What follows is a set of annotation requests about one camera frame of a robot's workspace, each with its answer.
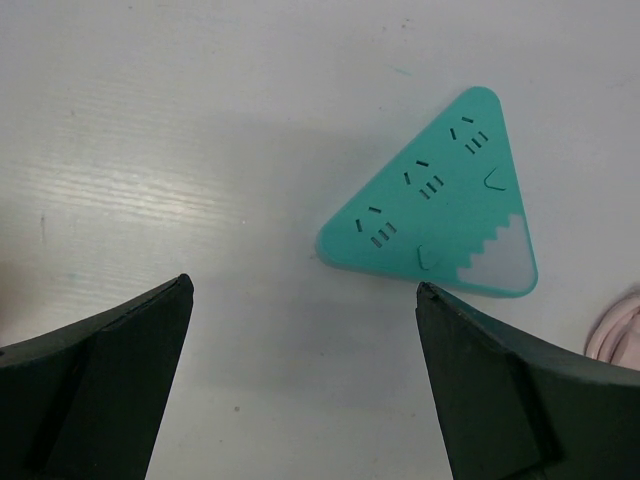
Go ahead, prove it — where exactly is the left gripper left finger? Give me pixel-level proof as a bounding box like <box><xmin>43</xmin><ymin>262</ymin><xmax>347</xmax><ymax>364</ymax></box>
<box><xmin>1</xmin><ymin>274</ymin><xmax>194</xmax><ymax>479</ymax></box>

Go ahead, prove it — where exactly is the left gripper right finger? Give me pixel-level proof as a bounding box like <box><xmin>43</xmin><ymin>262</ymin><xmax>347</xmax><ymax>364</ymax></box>
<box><xmin>416</xmin><ymin>283</ymin><xmax>639</xmax><ymax>479</ymax></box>

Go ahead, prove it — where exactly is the pink round power strip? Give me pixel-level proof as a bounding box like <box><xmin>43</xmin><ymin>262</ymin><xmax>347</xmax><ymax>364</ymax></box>
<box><xmin>584</xmin><ymin>286</ymin><xmax>639</xmax><ymax>371</ymax></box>

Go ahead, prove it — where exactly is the teal triangular power strip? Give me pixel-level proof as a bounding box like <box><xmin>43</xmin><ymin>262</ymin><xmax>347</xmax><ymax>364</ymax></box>
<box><xmin>316</xmin><ymin>86</ymin><xmax>538</xmax><ymax>297</ymax></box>

